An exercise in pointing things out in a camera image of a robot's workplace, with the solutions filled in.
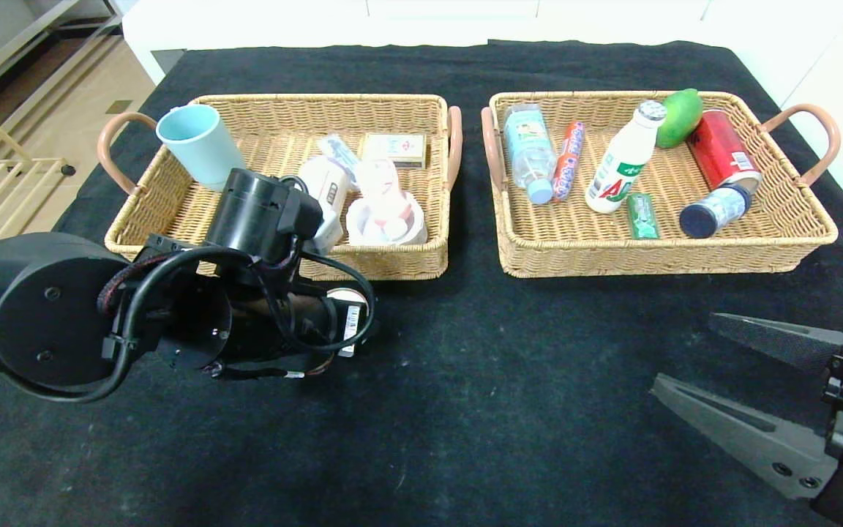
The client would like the water bottle with blue label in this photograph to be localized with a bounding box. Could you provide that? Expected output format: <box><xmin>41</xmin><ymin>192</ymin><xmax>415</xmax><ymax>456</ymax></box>
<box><xmin>503</xmin><ymin>103</ymin><xmax>558</xmax><ymax>205</ymax></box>

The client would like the white tape roll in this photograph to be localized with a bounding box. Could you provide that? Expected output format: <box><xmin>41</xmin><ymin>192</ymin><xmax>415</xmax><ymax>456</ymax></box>
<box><xmin>346</xmin><ymin>189</ymin><xmax>430</xmax><ymax>247</ymax></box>

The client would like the black table cloth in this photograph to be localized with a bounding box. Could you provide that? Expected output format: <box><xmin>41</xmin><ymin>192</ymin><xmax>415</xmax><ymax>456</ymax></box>
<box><xmin>0</xmin><ymin>40</ymin><xmax>843</xmax><ymax>527</ymax></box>

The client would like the clear plastic wrapped pack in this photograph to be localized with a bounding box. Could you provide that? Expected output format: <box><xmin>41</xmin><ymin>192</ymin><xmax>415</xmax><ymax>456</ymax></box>
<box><xmin>318</xmin><ymin>133</ymin><xmax>361</xmax><ymax>174</ymax></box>

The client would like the small printed card box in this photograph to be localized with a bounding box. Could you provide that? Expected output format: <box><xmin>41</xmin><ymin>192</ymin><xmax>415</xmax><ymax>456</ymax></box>
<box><xmin>361</xmin><ymin>132</ymin><xmax>427</xmax><ymax>169</ymax></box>

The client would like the teal plastic cup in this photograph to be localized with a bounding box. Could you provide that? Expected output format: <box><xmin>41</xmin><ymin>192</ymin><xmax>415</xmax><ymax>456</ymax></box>
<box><xmin>156</xmin><ymin>104</ymin><xmax>247</xmax><ymax>193</ymax></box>

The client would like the green mango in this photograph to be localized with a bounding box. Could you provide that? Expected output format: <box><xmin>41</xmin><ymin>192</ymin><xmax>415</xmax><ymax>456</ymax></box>
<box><xmin>654</xmin><ymin>89</ymin><xmax>705</xmax><ymax>149</ymax></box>

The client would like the white milk drink bottle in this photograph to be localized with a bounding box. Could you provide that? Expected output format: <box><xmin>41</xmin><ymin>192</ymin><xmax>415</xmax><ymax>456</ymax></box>
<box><xmin>585</xmin><ymin>100</ymin><xmax>667</xmax><ymax>214</ymax></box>

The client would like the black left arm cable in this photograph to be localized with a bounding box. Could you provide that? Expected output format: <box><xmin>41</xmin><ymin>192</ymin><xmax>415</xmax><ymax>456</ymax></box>
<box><xmin>56</xmin><ymin>245</ymin><xmax>378</xmax><ymax>405</ymax></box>

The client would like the wicker basket with food items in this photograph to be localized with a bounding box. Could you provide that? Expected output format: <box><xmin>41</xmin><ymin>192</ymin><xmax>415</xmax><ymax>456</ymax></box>
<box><xmin>481</xmin><ymin>90</ymin><xmax>842</xmax><ymax>278</ymax></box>

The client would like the pink bottle with white cap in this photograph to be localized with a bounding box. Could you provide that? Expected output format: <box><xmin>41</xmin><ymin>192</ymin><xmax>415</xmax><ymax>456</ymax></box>
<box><xmin>353</xmin><ymin>157</ymin><xmax>413</xmax><ymax>242</ymax></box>

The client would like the wicker basket with teal cup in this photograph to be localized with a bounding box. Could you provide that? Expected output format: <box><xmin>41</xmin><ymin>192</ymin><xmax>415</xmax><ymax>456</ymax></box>
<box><xmin>97</xmin><ymin>93</ymin><xmax>463</xmax><ymax>283</ymax></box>

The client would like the jar with dark blue cap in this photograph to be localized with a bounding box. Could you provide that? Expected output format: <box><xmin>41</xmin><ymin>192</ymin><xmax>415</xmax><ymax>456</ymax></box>
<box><xmin>678</xmin><ymin>184</ymin><xmax>752</xmax><ymax>239</ymax></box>

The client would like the orange sausage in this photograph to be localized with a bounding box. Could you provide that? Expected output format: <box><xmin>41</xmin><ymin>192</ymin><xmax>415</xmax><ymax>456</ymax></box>
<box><xmin>552</xmin><ymin>121</ymin><xmax>585</xmax><ymax>202</ymax></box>

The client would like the green chewing gum pack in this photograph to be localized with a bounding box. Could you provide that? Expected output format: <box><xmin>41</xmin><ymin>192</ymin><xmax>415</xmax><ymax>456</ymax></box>
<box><xmin>626</xmin><ymin>193</ymin><xmax>660</xmax><ymax>240</ymax></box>

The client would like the red drink can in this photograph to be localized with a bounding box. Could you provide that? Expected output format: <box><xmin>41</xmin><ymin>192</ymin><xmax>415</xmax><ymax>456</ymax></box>
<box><xmin>686</xmin><ymin>110</ymin><xmax>762</xmax><ymax>195</ymax></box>

